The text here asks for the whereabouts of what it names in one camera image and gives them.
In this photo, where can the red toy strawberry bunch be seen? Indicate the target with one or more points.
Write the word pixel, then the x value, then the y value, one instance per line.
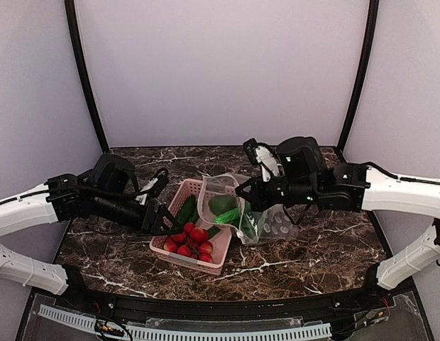
pixel 192 243

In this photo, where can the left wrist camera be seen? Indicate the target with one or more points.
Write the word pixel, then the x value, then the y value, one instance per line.
pixel 154 187

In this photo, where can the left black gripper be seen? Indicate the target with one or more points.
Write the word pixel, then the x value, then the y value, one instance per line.
pixel 150 217

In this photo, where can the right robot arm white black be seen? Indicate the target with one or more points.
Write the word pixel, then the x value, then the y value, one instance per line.
pixel 296 173

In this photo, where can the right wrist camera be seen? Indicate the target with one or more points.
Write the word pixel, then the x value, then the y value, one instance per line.
pixel 262 155

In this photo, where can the black frame post right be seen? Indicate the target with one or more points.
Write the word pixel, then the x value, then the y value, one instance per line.
pixel 368 38

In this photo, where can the black frame post left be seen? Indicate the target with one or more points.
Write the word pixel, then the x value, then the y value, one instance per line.
pixel 77 49

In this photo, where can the toy bok choy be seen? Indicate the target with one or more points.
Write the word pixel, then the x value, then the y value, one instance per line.
pixel 249 224

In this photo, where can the green toy bell pepper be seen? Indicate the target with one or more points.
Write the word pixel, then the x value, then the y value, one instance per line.
pixel 220 204

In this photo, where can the clear zip top bag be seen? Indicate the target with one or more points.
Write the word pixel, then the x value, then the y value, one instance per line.
pixel 274 224

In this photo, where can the small dark toy cucumber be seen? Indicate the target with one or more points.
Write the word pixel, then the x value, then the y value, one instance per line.
pixel 213 231

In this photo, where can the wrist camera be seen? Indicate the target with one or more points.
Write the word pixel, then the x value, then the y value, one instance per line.
pixel 262 155
pixel 154 187

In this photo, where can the white slotted cable duct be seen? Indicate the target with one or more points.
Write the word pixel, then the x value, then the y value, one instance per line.
pixel 181 330

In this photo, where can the black frame post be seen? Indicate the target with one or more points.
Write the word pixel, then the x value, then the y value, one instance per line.
pixel 77 49
pixel 368 38

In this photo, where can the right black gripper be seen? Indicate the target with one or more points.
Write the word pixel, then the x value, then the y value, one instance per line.
pixel 255 194

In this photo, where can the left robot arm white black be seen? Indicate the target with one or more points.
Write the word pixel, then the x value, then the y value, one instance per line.
pixel 109 190

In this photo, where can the dark green toy cucumber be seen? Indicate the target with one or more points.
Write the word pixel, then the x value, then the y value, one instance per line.
pixel 188 211

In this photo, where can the black front frame rail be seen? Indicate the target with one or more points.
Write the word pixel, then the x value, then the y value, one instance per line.
pixel 252 295

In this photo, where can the pink plastic basket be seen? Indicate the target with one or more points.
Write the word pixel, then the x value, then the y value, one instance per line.
pixel 220 241

